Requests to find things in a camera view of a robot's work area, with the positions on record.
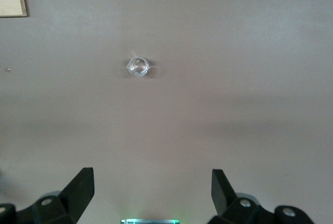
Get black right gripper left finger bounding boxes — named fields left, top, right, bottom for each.
left=0, top=167, right=95, bottom=224

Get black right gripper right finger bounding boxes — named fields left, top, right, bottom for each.
left=209, top=169, right=315, bottom=224

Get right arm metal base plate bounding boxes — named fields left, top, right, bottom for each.
left=120, top=218, right=180, bottom=224

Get brown table cover sheet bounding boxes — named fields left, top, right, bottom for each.
left=0, top=0, right=333, bottom=224

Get clear glass measuring cup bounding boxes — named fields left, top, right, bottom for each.
left=126, top=57, right=150, bottom=78

